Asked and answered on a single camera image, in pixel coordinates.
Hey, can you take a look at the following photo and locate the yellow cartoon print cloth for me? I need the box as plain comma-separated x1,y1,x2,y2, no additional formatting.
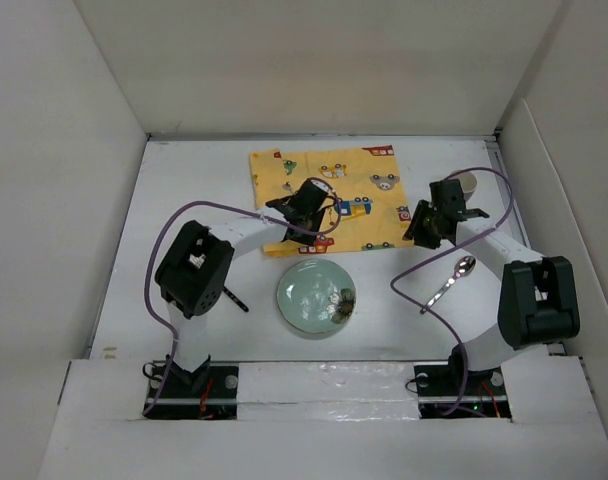
249,145,413,257

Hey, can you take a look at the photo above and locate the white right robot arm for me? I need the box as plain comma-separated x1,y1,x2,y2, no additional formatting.
405,178,580,394

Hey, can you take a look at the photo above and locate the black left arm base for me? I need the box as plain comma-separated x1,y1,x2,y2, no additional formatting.
142,358,240,421

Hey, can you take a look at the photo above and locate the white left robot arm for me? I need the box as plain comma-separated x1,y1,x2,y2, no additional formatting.
143,177,339,397

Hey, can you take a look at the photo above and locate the white lavender cup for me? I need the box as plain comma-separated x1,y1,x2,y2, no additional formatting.
457,172,478,200

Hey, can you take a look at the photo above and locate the silver spoon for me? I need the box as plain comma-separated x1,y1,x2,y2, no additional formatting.
420,255,477,315

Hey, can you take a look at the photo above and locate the light green floral plate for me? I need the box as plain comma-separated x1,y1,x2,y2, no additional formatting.
276,258,357,336

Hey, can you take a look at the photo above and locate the aluminium table edge rail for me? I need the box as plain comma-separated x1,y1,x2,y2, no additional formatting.
485,136,531,247

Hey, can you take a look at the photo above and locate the black handled fork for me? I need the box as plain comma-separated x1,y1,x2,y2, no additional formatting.
223,286,250,313

